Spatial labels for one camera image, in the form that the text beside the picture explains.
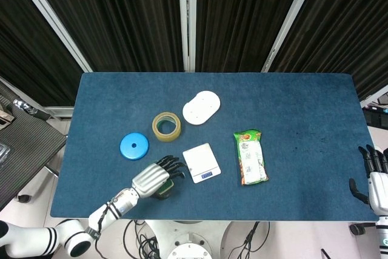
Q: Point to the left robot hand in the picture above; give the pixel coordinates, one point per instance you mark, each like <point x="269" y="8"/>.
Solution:
<point x="157" y="175"/>

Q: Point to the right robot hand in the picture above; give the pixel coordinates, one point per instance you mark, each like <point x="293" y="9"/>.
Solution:
<point x="376" y="183"/>

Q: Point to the green sponge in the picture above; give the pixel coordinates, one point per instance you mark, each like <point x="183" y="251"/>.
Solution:
<point x="165" y="188"/>

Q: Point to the white kitchen scale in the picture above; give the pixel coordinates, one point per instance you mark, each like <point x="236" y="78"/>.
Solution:
<point x="201" y="162"/>

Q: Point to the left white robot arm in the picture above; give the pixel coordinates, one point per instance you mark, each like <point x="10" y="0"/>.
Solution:
<point x="60" y="231"/>

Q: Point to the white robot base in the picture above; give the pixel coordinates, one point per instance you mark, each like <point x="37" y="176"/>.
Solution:
<point x="188" y="240"/>

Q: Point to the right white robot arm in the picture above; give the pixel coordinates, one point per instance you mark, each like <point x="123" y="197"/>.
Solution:
<point x="382" y="236"/>

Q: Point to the blue round lid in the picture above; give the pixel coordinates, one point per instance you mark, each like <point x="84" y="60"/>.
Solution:
<point x="134" y="146"/>

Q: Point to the black caster wheel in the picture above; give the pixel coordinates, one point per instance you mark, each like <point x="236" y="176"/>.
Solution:
<point x="359" y="228"/>

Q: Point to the clear packing tape roll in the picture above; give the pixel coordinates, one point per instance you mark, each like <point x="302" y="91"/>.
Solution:
<point x="166" y="127"/>

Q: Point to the white oval plastic plate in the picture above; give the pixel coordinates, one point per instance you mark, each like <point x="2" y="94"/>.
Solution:
<point x="201" y="107"/>

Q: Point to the green snack packet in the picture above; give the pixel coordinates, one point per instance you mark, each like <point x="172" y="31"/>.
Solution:
<point x="250" y="157"/>

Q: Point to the blue felt table mat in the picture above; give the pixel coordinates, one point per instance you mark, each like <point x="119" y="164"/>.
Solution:
<point x="212" y="95"/>

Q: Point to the white aluminium frame post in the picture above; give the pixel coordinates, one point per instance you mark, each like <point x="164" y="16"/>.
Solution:
<point x="50" y="18"/>
<point x="188" y="19"/>
<point x="289" y="19"/>

